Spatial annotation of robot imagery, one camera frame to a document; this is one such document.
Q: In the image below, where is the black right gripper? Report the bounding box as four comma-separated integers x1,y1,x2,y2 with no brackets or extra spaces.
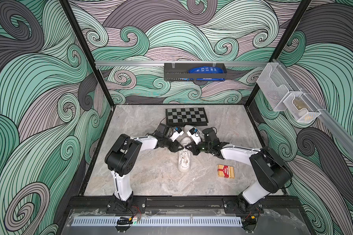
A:
187,139,213,154

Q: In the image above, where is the white knit shoe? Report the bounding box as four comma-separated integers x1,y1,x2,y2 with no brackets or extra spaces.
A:
177,137,192,173
183,125,204,139

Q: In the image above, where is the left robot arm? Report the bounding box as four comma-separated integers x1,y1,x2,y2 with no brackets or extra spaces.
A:
105,123,184,202

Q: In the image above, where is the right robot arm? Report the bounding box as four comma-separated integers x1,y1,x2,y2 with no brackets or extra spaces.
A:
184,125,293,207

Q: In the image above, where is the black grey chessboard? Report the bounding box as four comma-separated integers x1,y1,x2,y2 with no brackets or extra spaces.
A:
165,107,209,127

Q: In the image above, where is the red yellow matchbox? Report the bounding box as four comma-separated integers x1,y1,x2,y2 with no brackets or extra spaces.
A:
217,164,235,179

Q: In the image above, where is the blue oval object in tray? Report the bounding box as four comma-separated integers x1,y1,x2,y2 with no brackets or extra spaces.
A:
188,66,225,74

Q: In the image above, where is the clear plastic bin large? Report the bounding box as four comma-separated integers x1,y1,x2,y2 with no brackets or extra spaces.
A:
257,63,292,112

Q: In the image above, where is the clear plastic bin small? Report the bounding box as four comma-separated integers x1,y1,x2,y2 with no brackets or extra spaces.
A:
283,92,321,123

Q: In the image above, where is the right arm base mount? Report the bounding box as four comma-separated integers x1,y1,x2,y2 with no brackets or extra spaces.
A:
223,197,264,215

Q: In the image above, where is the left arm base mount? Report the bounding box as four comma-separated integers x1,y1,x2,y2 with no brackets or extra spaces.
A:
106,196,147,214

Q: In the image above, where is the black wall tray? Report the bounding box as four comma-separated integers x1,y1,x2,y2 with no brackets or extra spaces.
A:
164,63,227,81

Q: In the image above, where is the aluminium rail back wall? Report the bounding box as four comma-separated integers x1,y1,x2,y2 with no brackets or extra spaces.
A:
95,60,268,67

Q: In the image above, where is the aluminium rail wall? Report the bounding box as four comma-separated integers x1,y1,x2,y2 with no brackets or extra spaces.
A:
273,59,353,158
95,60,268,67

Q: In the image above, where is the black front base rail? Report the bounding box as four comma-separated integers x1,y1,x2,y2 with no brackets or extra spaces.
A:
67,195,302,210

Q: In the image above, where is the white slotted cable duct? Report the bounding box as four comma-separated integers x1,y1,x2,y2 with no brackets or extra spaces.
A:
71,216,243,227

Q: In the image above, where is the aluminium rail right wall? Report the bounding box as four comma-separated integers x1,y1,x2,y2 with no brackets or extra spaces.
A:
273,59,353,158

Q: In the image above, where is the black corner frame post left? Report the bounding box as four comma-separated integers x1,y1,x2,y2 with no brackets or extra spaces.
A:
59,0,115,110

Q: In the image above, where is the black corner frame post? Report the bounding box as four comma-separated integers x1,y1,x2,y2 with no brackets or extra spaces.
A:
59,0,115,110
245,0,312,107

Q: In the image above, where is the black corner frame post right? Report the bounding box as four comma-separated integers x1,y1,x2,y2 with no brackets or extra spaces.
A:
245,0,312,107

